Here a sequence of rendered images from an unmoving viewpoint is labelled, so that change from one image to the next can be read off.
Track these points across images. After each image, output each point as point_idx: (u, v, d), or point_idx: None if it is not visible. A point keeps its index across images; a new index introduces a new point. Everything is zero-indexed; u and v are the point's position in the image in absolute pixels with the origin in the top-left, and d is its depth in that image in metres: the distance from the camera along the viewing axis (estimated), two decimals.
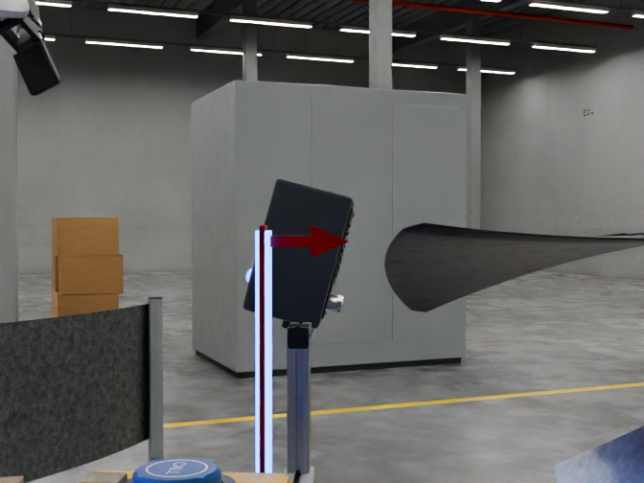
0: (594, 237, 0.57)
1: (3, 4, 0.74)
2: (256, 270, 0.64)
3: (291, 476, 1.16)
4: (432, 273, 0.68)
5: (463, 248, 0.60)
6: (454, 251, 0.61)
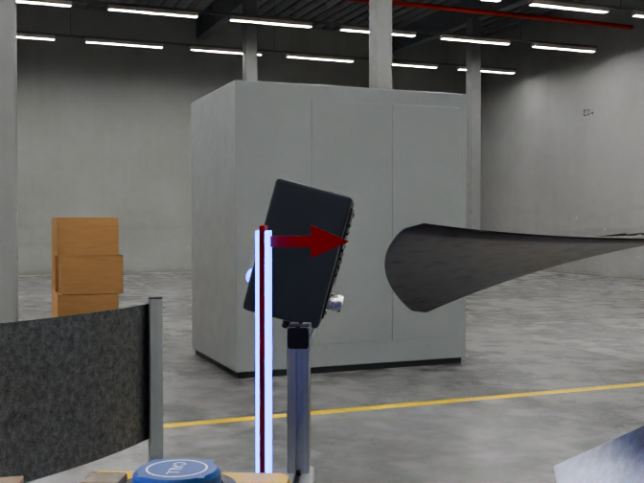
0: (594, 237, 0.57)
1: None
2: (256, 270, 0.64)
3: (291, 476, 1.16)
4: (432, 273, 0.68)
5: (463, 248, 0.60)
6: (454, 251, 0.61)
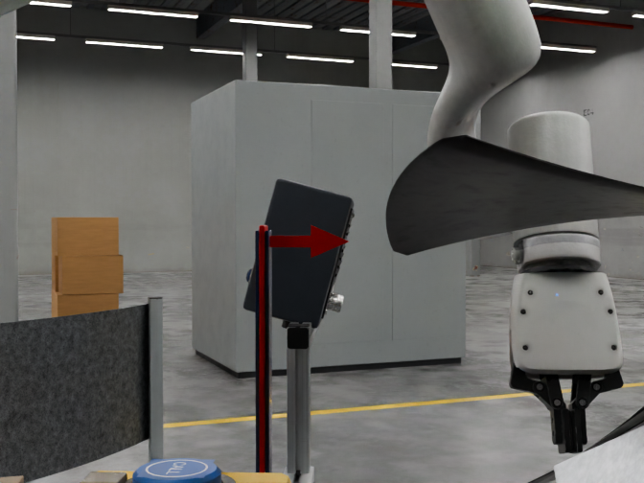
0: (627, 428, 0.71)
1: None
2: (256, 270, 0.64)
3: (291, 476, 1.16)
4: None
5: None
6: None
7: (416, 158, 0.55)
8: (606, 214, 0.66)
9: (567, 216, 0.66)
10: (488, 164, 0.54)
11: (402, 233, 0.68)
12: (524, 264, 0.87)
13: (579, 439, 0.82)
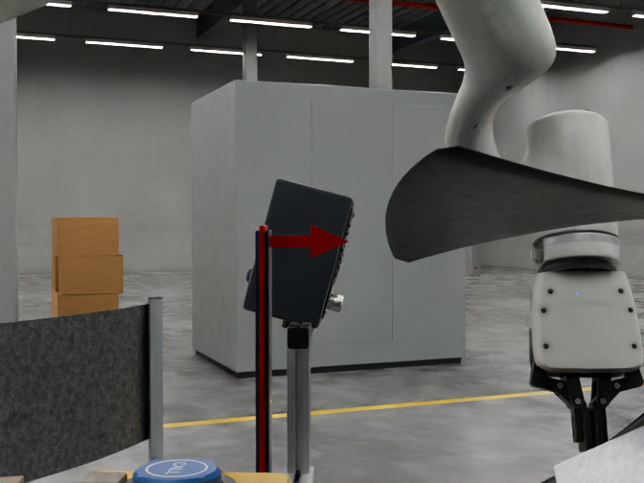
0: (631, 431, 0.72)
1: None
2: (256, 270, 0.64)
3: (291, 476, 1.16)
4: None
5: None
6: None
7: (412, 168, 0.55)
8: (605, 218, 0.66)
9: (566, 220, 0.67)
10: (483, 173, 0.54)
11: (402, 241, 0.69)
12: (544, 263, 0.87)
13: (600, 437, 0.82)
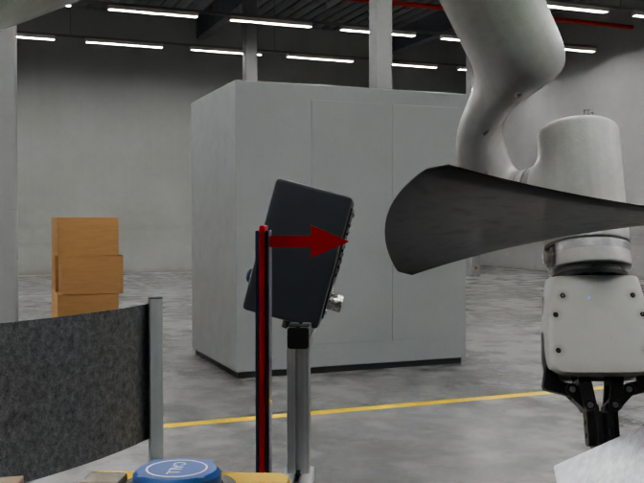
0: None
1: None
2: (256, 270, 0.64)
3: (291, 476, 1.16)
4: None
5: None
6: None
7: (405, 187, 0.56)
8: (603, 226, 0.67)
9: (565, 230, 0.67)
10: (474, 190, 0.55)
11: (404, 254, 0.70)
12: (556, 266, 0.88)
13: None
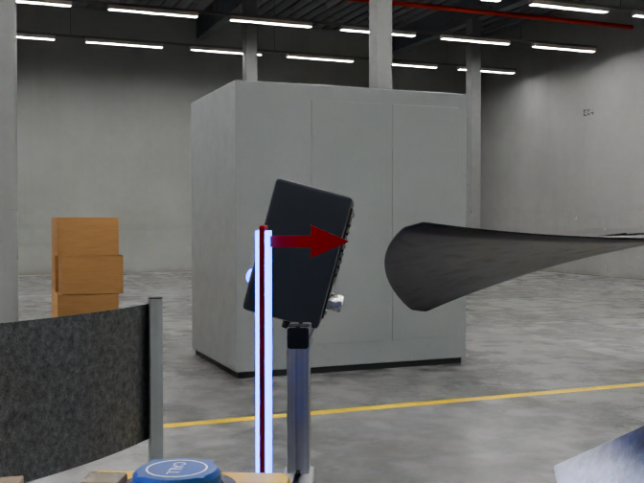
0: None
1: None
2: (256, 270, 0.64)
3: (291, 476, 1.16)
4: None
5: None
6: None
7: (391, 242, 0.59)
8: (601, 251, 0.68)
9: (564, 258, 0.69)
10: (455, 240, 0.58)
11: (413, 295, 0.73)
12: None
13: None
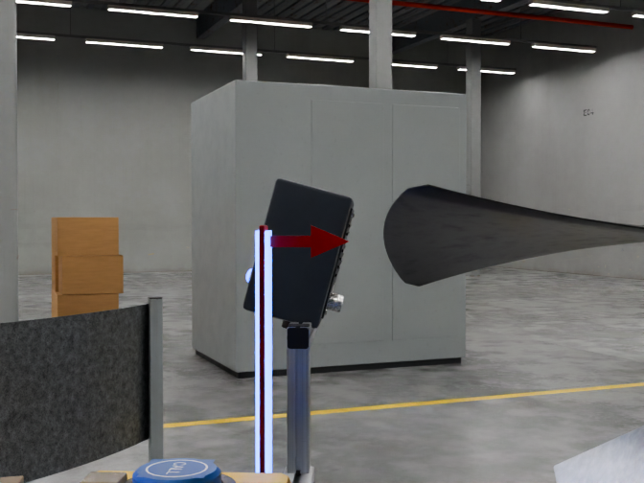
0: None
1: None
2: (256, 270, 0.64)
3: (291, 476, 1.16)
4: None
5: None
6: None
7: (393, 204, 0.59)
8: (600, 242, 0.68)
9: (563, 245, 0.69)
10: (457, 208, 0.58)
11: (408, 266, 0.73)
12: None
13: None
